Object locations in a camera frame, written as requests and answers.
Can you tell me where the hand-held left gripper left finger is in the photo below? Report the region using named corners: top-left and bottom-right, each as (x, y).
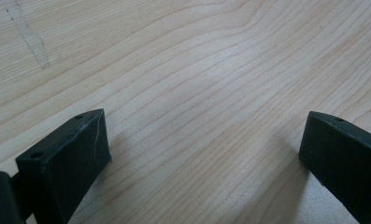
top-left (14, 108), bottom-right (113, 224)

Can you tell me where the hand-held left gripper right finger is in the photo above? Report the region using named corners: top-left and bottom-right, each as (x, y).
top-left (297, 110), bottom-right (371, 224)

